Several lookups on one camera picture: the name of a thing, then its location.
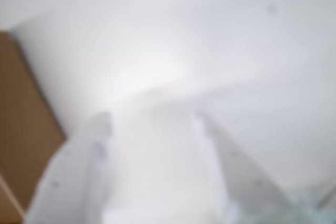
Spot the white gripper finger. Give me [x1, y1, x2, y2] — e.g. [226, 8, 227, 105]
[194, 111, 297, 224]
[23, 111, 115, 224]

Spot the brown cardboard box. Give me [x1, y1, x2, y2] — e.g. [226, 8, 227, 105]
[0, 31, 66, 224]

